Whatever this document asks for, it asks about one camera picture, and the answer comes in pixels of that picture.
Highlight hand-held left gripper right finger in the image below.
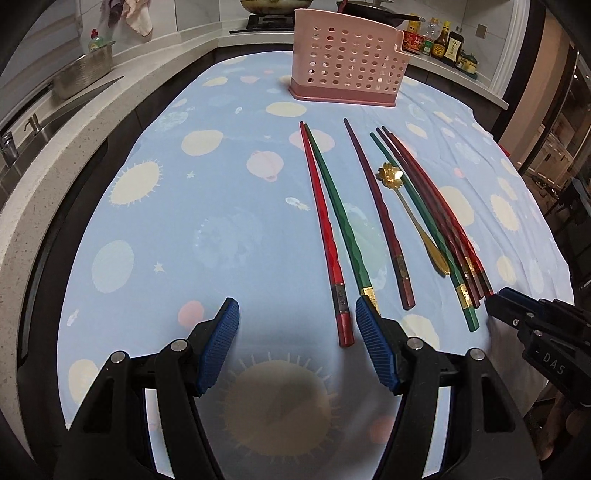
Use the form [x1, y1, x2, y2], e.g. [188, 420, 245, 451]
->
[355, 295, 541, 480]

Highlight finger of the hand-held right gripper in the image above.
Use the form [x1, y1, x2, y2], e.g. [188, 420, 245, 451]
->
[501, 287, 591, 324]
[485, 296, 539, 340]

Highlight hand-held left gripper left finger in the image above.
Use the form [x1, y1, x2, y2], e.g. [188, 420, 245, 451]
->
[55, 298, 241, 480]

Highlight green chopstick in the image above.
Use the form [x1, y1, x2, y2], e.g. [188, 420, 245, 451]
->
[369, 132, 482, 333]
[304, 124, 382, 319]

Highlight dark red chopstick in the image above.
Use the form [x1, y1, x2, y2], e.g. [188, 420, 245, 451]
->
[381, 127, 486, 300]

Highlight maroon chopstick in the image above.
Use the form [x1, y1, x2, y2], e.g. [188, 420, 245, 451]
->
[376, 127, 478, 308]
[342, 117, 416, 310]

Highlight gold flower spoon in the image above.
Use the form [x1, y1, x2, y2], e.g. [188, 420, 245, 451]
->
[375, 162, 452, 278]

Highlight pink perforated utensil basket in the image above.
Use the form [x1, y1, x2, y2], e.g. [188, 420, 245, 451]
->
[288, 8, 411, 108]

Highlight person's right hand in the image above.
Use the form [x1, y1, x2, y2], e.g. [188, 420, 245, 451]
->
[545, 394, 583, 462]

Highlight blue planet print tablecloth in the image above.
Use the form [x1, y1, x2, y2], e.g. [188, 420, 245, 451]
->
[55, 51, 573, 480]

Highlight dark soy sauce bottle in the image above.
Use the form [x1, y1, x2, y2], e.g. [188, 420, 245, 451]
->
[445, 27, 467, 63]

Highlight brown sauce bottle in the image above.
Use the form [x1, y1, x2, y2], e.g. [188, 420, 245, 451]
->
[431, 21, 453, 60]

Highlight steel kitchen sink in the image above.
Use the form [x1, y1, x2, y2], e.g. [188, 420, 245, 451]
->
[0, 76, 125, 185]

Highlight red sauce jar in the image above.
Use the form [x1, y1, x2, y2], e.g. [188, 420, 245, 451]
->
[402, 19, 428, 54]

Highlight chrome faucet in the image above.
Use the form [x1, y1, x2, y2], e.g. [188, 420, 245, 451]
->
[0, 131, 19, 169]

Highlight black gas stove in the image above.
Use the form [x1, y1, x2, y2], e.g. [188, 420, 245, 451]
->
[228, 13, 296, 34]

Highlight green dish soap bottle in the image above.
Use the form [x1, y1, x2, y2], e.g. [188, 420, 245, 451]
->
[88, 28, 116, 54]

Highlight black wok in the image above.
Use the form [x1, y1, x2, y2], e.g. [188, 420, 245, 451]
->
[337, 0, 426, 28]

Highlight cream hanging towel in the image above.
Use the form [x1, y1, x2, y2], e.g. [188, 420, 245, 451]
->
[122, 0, 153, 38]

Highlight yellowish cooking pan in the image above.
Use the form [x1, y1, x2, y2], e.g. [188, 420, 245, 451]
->
[239, 0, 296, 14]

